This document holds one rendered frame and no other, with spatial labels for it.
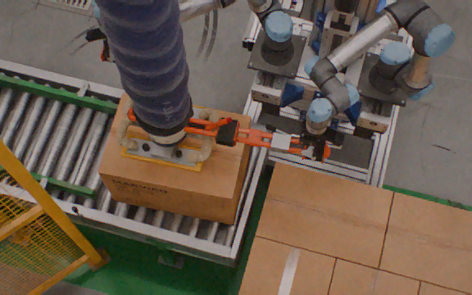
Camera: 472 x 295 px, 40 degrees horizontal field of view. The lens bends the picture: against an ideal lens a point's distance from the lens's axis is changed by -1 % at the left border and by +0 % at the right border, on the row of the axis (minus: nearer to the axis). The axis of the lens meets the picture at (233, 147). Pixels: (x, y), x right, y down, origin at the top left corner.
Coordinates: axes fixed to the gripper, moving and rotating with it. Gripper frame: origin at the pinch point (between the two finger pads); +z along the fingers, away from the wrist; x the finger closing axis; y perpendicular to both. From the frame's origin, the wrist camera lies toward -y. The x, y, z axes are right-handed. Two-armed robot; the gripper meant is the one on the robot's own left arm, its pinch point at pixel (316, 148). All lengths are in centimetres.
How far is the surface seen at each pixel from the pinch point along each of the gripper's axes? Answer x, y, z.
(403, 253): 13, -51, 69
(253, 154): -20, 29, 69
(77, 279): 53, 111, 124
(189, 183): 16, 49, 29
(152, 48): 10, 54, -70
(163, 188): 19, 60, 32
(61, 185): 21, 114, 60
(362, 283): 31, -35, 69
